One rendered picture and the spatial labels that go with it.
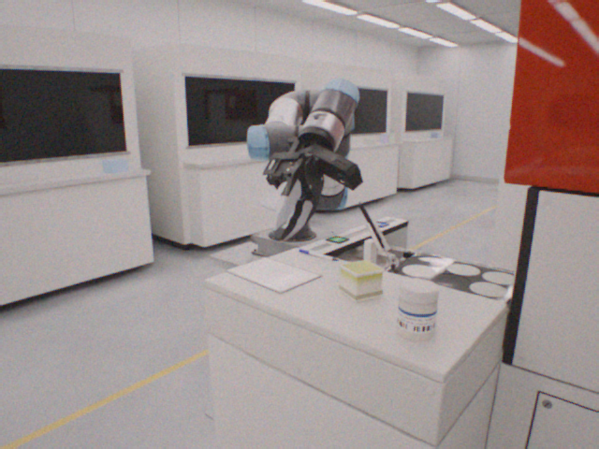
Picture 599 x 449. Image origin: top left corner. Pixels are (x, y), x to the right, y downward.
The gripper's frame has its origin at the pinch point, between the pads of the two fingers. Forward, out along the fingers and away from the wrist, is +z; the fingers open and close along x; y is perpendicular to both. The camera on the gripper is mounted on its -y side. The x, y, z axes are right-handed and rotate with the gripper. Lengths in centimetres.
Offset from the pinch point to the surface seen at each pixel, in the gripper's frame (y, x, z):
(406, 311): -15.3, -22.1, 0.3
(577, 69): -40, -7, -46
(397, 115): 215, -409, -531
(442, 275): -9, -65, -33
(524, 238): -32, -32, -25
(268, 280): 22.4, -30.5, -5.4
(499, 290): -25, -64, -30
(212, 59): 265, -113, -270
